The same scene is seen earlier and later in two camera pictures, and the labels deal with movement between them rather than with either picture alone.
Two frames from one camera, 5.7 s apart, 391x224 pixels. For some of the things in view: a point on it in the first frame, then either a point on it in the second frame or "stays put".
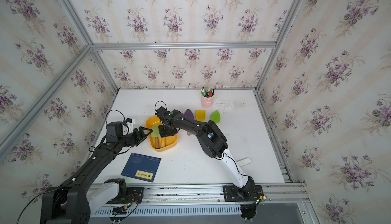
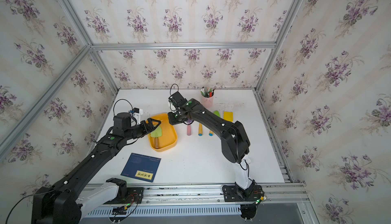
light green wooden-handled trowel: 156,134 stays put
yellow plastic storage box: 165,142 stays put
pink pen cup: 206,102 stays put
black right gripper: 163,134 -> 171,121
